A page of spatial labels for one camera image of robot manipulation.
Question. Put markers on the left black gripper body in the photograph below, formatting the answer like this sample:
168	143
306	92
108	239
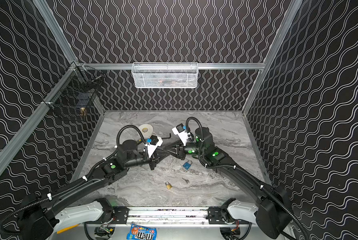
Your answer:
153	160

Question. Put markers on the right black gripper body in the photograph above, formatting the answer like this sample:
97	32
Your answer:
179	151

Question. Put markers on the blue padlock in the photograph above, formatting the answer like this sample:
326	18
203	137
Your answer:
187	165

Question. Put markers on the brass padlock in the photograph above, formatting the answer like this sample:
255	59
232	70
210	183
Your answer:
168	185
83	112

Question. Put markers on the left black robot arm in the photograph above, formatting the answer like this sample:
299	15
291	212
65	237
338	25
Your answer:
38	216

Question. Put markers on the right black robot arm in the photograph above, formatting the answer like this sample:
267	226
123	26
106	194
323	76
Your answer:
273	207

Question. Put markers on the white tape roll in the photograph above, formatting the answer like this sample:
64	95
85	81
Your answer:
147	130

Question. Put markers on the blue candy bag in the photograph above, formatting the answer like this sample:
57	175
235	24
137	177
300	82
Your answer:
138	232

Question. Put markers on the brass padlock in basket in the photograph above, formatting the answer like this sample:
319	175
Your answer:
83	112

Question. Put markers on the yellow block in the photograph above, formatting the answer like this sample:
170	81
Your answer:
67	229

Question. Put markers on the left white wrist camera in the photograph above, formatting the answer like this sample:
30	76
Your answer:
152	144

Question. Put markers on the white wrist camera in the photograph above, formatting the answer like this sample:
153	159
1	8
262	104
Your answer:
181	132
152	144

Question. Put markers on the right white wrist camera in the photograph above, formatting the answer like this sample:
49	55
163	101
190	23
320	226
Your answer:
181	132

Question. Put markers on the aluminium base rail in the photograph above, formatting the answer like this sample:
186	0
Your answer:
186	216

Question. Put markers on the white mesh wall basket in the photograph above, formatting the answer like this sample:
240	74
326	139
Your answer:
165	75

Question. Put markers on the black wire wall basket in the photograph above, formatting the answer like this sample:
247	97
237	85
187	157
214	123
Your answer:
79	91

